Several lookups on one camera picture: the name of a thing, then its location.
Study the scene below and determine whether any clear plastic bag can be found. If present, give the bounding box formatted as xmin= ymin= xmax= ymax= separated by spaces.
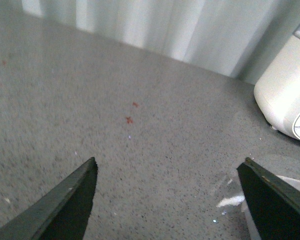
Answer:
xmin=209 ymin=172 xmax=300 ymax=240

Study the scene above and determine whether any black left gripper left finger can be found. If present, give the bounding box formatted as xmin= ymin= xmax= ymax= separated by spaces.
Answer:
xmin=0 ymin=157 xmax=98 ymax=240

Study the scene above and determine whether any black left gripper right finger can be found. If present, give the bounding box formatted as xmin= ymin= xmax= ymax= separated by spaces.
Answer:
xmin=237 ymin=157 xmax=300 ymax=240

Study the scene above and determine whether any white soy milk maker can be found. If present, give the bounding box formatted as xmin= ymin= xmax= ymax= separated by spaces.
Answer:
xmin=254 ymin=25 xmax=300 ymax=141

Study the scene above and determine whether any grey curtain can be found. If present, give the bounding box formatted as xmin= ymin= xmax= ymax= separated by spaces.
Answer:
xmin=19 ymin=0 xmax=300 ymax=84

